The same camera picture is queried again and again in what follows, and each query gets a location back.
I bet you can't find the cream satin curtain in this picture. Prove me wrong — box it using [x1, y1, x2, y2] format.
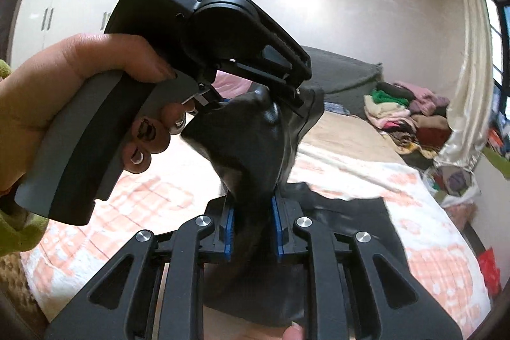
[434, 0, 497, 169]

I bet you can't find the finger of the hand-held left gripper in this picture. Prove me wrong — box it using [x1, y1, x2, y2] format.
[255, 5, 312, 81]
[216, 60, 303, 114]

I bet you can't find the black leather jacket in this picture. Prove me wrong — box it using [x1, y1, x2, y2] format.
[181, 87, 407, 329]

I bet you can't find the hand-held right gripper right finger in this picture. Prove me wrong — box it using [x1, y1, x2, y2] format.
[272, 197, 465, 340]

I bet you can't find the person's right hand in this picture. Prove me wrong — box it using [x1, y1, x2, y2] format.
[281, 324, 305, 340]

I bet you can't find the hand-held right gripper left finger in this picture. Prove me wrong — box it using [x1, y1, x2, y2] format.
[45, 199, 237, 340]

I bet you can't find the green cloth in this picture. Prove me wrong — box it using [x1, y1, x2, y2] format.
[482, 147, 510, 181]

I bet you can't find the dark framed window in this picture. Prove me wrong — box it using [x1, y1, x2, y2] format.
[484, 0, 510, 134]

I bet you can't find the clear plastic bag of clothes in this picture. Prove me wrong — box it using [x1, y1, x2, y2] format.
[424, 161, 483, 205]

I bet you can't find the white blanket with orange print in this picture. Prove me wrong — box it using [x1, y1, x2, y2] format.
[20, 141, 492, 340]

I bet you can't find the pink comforter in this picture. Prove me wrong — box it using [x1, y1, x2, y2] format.
[211, 70, 256, 98]

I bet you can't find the person's left hand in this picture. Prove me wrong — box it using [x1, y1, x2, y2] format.
[0, 33, 197, 197]

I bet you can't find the red plastic bag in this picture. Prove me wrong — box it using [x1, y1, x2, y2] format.
[478, 248, 502, 299]

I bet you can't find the person's left forearm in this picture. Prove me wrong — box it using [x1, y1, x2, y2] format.
[0, 59, 50, 257]

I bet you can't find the pile of folded clothes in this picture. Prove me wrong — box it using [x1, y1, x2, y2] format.
[363, 81, 453, 161]

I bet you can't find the grey padded headboard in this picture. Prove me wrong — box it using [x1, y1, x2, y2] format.
[299, 45, 385, 105]

